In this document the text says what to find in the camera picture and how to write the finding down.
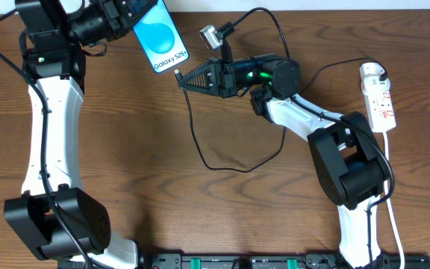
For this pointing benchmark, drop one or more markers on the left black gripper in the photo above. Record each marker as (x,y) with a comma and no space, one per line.
(112,19)

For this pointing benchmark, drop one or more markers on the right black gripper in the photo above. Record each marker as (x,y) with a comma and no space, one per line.
(226,77)

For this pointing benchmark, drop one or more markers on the blue Samsung Galaxy smartphone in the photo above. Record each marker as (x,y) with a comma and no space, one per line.
(160,40)

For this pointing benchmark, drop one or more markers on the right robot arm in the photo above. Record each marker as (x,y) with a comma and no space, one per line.
(350,166)

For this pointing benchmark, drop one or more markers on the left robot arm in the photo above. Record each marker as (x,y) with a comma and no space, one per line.
(54,217)

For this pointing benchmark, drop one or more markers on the white power strip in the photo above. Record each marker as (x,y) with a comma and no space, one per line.
(378,103)

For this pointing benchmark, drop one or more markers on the white USB wall charger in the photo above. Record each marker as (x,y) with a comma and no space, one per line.
(373,69)

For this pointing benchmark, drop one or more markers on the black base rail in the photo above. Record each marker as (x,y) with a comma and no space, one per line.
(313,260)

